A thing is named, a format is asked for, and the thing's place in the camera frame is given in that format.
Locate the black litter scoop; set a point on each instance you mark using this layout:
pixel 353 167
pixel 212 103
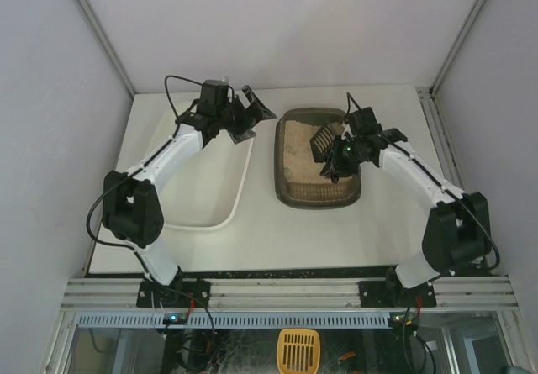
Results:
pixel 322 139

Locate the dark brown litter box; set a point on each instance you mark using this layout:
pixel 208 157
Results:
pixel 297 179

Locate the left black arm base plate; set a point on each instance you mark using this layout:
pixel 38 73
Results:
pixel 153 295

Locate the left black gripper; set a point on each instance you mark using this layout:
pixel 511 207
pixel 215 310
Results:
pixel 242 118

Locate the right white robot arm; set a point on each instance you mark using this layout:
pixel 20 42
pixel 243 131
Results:
pixel 457 227

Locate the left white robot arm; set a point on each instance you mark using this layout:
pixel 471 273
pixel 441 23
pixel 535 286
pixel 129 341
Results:
pixel 130 202

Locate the aluminium front rail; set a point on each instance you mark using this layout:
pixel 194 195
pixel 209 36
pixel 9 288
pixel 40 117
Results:
pixel 331 294

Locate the grey slotted cable duct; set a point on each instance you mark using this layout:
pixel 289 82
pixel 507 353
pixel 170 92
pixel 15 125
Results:
pixel 236 320

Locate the yellow litter scoop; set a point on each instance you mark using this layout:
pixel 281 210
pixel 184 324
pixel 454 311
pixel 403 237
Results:
pixel 298 351

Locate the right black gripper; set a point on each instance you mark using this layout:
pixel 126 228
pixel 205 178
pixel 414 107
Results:
pixel 336 155

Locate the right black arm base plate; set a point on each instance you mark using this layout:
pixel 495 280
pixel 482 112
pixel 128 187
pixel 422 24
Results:
pixel 395 293

